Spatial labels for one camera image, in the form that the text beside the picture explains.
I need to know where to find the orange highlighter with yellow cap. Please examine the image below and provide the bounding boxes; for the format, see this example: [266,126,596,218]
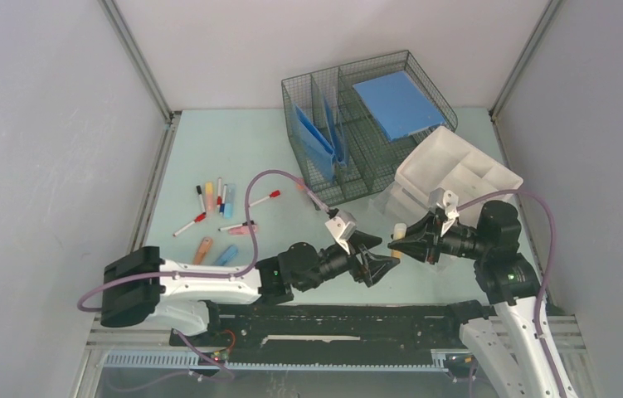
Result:
[204,182,216,214]

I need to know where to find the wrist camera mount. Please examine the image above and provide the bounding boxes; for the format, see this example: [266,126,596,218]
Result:
[325,209,357,255]
[428,187,459,236]

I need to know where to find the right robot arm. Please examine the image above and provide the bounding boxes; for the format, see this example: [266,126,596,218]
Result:
[388,200,577,397]

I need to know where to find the white plastic drawer organizer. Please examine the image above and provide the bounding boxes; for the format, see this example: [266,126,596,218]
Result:
[372,124,524,270]

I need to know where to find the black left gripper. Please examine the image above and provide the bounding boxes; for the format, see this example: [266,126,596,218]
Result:
[296,231,398,293]

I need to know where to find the black marker near pink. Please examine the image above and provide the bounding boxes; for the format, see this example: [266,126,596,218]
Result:
[217,221,255,231]

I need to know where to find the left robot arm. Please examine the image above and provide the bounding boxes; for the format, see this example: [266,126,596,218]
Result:
[100,231,400,346]

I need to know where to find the light blue highlighter lower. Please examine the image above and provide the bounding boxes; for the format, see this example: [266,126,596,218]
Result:
[213,245,238,266]

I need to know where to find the green wire mesh organizer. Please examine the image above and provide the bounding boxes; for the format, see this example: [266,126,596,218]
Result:
[281,50,458,206]

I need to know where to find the blue folder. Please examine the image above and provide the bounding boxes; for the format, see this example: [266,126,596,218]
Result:
[323,99,349,167]
[353,70,447,141]
[293,104,335,182]

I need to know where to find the red cap marker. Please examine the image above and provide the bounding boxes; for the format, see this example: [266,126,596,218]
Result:
[173,212,207,237]
[249,190,281,207]

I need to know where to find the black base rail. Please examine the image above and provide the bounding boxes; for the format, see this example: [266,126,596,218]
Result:
[188,300,495,366]

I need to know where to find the red cap marker right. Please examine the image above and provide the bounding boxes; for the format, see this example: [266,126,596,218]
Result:
[249,190,281,207]

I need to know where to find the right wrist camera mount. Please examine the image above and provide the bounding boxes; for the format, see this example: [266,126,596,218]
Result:
[428,187,459,236]

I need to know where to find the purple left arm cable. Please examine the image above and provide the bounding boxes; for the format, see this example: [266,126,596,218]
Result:
[76,170,334,394]

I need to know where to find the pink highlighter left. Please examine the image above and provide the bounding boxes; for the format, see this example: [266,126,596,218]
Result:
[227,225,258,235]

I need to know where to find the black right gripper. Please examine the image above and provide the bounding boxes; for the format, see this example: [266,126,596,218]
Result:
[388,207,489,264]

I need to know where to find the black cap whiteboard marker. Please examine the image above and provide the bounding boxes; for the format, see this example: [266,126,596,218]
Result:
[196,185,207,214]

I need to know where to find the red cap marker lower left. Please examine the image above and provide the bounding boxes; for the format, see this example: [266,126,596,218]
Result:
[173,212,207,237]

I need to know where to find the orange highlighter lower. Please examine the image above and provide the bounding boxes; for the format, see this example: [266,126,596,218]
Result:
[192,236,213,265]

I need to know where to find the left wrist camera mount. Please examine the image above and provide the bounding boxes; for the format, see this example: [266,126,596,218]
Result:
[325,209,357,255]

